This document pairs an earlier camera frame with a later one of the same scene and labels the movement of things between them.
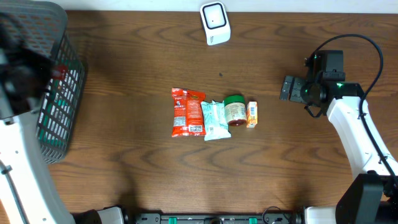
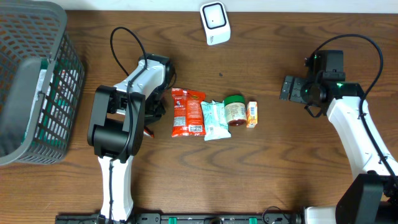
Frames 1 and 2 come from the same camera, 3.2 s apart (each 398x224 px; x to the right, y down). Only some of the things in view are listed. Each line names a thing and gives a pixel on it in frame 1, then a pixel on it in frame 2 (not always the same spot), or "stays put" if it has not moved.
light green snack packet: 216,121 stays put
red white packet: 63,68 → 147,132
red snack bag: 187,108 stays put
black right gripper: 295,94 stays put
